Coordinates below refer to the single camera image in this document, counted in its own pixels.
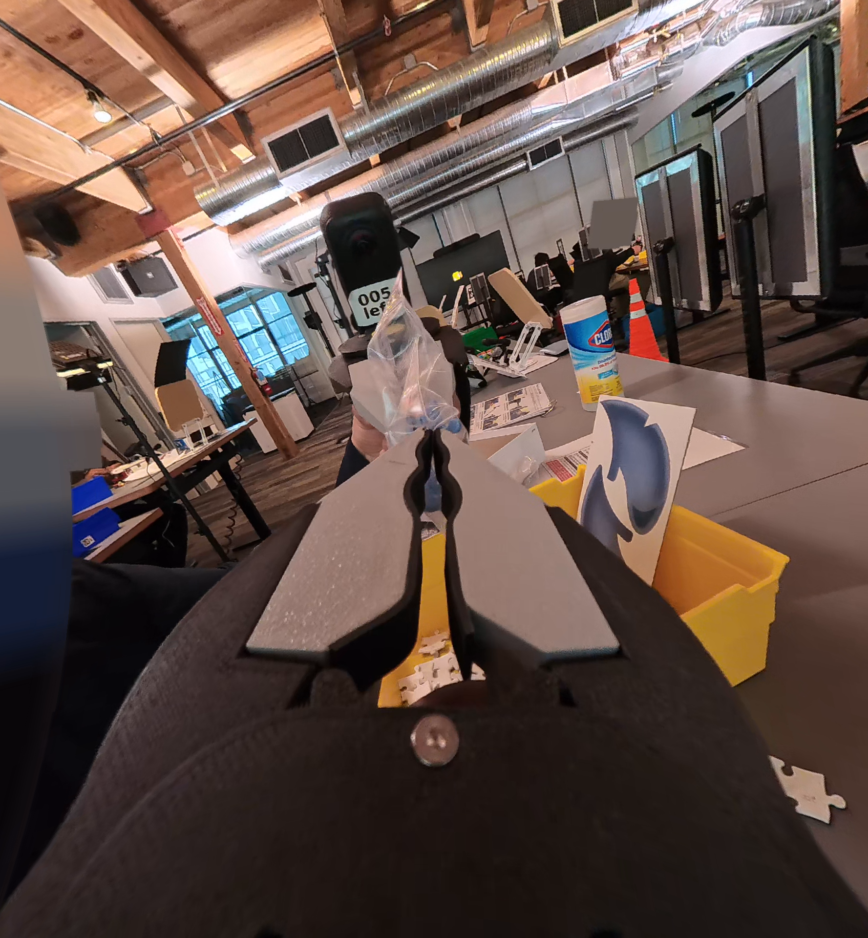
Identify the silver air duct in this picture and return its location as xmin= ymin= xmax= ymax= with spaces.
xmin=195 ymin=22 xmax=640 ymax=230

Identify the wipes canister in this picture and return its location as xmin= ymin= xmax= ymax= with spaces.
xmin=560 ymin=295 xmax=625 ymax=413

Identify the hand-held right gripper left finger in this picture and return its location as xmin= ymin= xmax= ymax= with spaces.
xmin=245 ymin=431 xmax=435 ymax=693

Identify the printed paper leaflet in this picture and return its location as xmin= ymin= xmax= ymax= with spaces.
xmin=469 ymin=383 xmax=553 ymax=435

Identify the black wall screen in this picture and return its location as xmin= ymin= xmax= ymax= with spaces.
xmin=415 ymin=231 xmax=513 ymax=296

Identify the white card with blue ears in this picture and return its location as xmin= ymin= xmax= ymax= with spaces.
xmin=576 ymin=396 xmax=697 ymax=587

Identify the pile of white puzzle pieces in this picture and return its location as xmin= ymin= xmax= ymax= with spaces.
xmin=397 ymin=629 xmax=487 ymax=708

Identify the black ceiling speaker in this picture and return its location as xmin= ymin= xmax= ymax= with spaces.
xmin=119 ymin=256 xmax=178 ymax=298

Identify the person's left hand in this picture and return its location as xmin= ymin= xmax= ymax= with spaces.
xmin=352 ymin=418 xmax=388 ymax=464

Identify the beige board on stand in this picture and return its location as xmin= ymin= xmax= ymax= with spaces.
xmin=487 ymin=267 xmax=553 ymax=332

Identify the black tripod stand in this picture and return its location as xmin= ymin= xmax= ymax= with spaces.
xmin=730 ymin=194 xmax=769 ymax=382
xmin=652 ymin=238 xmax=681 ymax=365

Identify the joined puzzle piece pair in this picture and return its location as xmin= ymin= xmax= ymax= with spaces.
xmin=769 ymin=755 xmax=847 ymax=825

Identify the wooden office desk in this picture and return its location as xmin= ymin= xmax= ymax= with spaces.
xmin=75 ymin=421 xmax=274 ymax=565

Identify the black camera tripod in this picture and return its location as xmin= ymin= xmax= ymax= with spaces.
xmin=53 ymin=344 xmax=231 ymax=565

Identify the white cabinet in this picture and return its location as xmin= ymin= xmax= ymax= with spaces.
xmin=243 ymin=396 xmax=315 ymax=457

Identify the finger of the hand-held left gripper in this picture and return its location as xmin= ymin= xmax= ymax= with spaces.
xmin=348 ymin=358 xmax=392 ymax=449

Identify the studio softbox light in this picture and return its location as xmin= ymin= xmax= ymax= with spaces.
xmin=154 ymin=339 xmax=205 ymax=435

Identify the grey framed panel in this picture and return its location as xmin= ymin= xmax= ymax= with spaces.
xmin=712 ymin=37 xmax=839 ymax=300
xmin=635 ymin=145 xmax=725 ymax=316

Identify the orange traffic cone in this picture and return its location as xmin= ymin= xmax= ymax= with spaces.
xmin=628 ymin=278 xmax=669 ymax=362

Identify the yellow plastic bin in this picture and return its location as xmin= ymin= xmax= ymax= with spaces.
xmin=377 ymin=462 xmax=790 ymax=709

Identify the white paper sheet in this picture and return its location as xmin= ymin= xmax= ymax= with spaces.
xmin=681 ymin=427 xmax=747 ymax=471

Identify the person's left forearm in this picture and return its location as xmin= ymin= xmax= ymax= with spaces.
xmin=335 ymin=440 xmax=372 ymax=488

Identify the person's dark clothing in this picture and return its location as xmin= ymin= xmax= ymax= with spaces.
xmin=67 ymin=560 xmax=237 ymax=938

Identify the clear plastic bag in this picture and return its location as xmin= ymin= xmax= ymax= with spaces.
xmin=366 ymin=267 xmax=469 ymax=457

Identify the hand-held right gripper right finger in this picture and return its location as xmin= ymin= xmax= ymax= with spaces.
xmin=434 ymin=431 xmax=620 ymax=679

